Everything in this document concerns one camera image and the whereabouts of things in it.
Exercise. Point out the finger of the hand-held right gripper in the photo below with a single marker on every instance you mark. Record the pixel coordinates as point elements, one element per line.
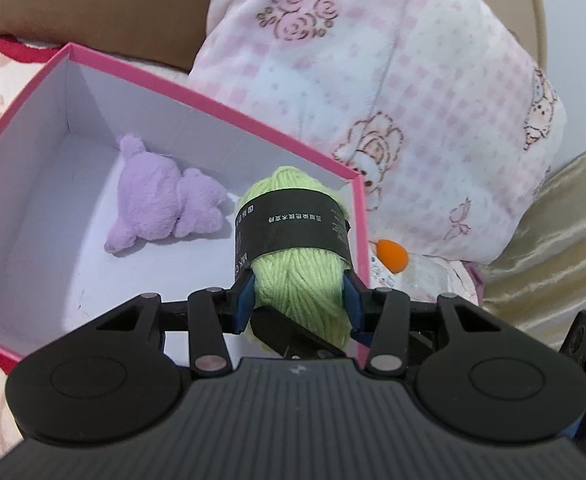
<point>283,330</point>

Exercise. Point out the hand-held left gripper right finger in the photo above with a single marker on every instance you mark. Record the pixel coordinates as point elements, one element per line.
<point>354,310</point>

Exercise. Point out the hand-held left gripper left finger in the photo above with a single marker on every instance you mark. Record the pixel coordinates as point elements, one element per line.
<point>245,305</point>

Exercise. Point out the white tissue pack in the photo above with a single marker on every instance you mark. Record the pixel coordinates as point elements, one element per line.
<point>380,275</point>

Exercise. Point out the green yarn ball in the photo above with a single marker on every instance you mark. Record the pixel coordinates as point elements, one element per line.
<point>293,280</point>

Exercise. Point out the orange makeup sponge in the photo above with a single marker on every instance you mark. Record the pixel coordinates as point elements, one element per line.
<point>393,255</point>

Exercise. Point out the clear floss pick box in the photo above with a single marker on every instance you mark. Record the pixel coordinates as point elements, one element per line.
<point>435,280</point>

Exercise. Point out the purple plush toy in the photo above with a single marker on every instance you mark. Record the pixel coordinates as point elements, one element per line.
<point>153,195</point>

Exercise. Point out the pink cardboard box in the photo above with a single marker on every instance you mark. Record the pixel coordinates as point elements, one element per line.
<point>33,260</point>

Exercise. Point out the gold satin curtain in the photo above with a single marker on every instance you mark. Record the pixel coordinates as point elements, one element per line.
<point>563,240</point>

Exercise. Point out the purple bed sheet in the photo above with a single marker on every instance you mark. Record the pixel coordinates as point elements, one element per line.
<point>474,285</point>

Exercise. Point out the pink checked cartoon pillow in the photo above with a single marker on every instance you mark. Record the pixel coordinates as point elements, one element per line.
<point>398,85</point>

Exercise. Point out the brown pillow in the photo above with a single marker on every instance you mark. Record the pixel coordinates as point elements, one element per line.
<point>98,0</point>

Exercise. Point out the beige bed headboard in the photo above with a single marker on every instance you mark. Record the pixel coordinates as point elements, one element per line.
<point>535,10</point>

